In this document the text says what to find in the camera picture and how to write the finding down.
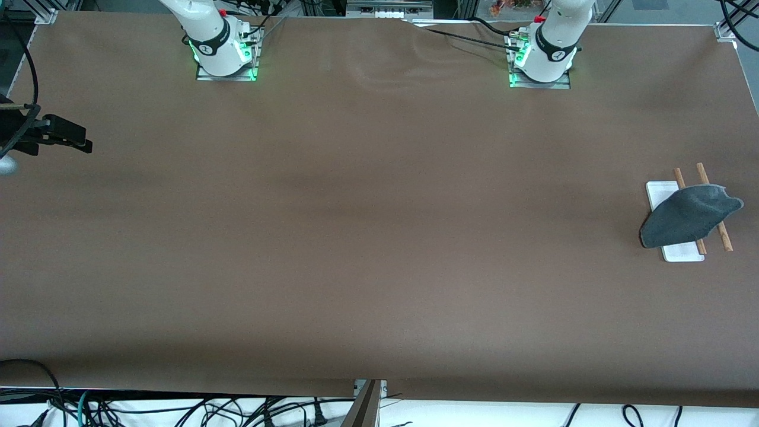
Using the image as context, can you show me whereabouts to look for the grey microfibre towel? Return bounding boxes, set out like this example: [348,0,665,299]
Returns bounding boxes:
[639,183,744,249]

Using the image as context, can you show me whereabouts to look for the white rack base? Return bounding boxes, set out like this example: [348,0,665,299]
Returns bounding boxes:
[645,180,706,263]

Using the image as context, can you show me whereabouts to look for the wooden rack rod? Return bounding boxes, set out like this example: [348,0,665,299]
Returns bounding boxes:
[673,167,707,256]

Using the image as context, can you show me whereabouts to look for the brown table cover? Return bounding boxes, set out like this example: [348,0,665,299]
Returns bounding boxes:
[0,11,759,409]

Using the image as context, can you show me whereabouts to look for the grey device behind table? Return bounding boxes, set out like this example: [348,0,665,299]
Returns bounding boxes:
[346,0,435,20]

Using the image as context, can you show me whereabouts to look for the wooden chopsticks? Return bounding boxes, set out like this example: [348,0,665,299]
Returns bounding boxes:
[696,162,734,252]

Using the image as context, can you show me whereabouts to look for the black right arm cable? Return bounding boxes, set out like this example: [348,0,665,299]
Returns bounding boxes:
[0,12,41,156]

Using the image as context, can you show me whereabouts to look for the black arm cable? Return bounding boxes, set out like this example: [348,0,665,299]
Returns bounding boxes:
[0,12,41,156]
[716,0,759,37]

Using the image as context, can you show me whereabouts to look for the black looped floor cable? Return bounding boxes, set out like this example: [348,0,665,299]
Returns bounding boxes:
[0,358,63,416]

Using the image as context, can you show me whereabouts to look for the wooden post under table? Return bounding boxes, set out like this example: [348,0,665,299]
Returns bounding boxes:
[341,380,383,427]

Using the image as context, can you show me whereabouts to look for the black cable on table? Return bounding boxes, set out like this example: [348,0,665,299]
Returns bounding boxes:
[409,18,525,53]

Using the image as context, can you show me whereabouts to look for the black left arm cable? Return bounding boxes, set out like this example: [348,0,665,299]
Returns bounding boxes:
[716,0,759,37]

